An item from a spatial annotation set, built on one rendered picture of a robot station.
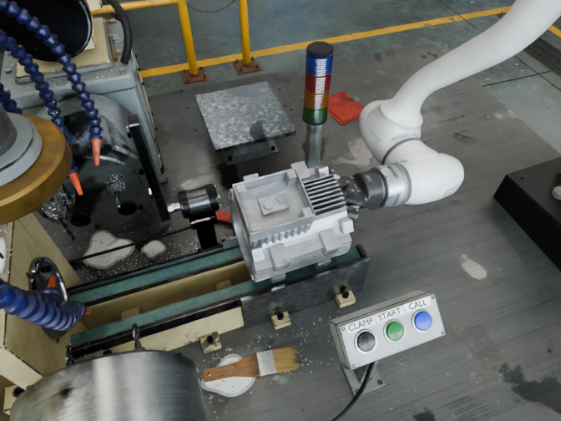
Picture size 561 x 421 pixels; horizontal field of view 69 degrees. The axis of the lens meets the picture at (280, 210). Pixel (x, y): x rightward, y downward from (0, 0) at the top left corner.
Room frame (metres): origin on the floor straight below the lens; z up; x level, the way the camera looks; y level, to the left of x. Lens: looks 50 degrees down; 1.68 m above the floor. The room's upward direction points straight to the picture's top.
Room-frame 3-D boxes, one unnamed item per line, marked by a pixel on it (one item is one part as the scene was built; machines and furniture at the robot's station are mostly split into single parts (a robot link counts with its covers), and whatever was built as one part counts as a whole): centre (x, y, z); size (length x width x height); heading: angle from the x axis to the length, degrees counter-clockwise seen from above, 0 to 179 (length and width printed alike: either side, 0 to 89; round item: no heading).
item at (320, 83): (0.85, -0.09, 1.14); 0.06 x 0.06 x 0.04
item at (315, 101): (0.85, -0.09, 1.10); 0.06 x 0.06 x 0.04
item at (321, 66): (0.85, -0.09, 1.19); 0.06 x 0.06 x 0.04
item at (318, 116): (0.85, -0.09, 1.05); 0.06 x 0.06 x 0.04
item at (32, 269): (0.35, 0.41, 1.02); 0.15 x 0.02 x 0.15; 20
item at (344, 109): (1.20, -0.22, 0.80); 0.15 x 0.12 x 0.01; 30
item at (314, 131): (0.85, -0.09, 1.01); 0.08 x 0.08 x 0.42; 20
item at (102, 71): (0.95, 0.52, 0.99); 0.35 x 0.31 x 0.37; 20
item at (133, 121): (0.56, 0.24, 1.12); 0.04 x 0.03 x 0.26; 110
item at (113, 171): (0.70, 0.43, 1.04); 0.41 x 0.25 x 0.25; 20
